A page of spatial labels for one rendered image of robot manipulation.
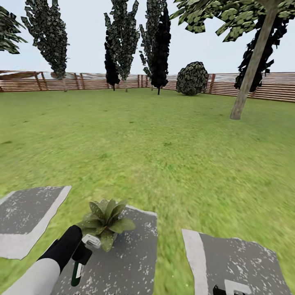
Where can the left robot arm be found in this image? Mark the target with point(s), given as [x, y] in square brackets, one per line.
[41, 277]

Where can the insectifuge atomizer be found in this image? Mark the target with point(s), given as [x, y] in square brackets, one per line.
[77, 272]

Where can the bush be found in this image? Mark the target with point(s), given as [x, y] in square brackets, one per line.
[192, 79]

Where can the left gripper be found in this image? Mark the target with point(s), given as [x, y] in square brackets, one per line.
[83, 255]

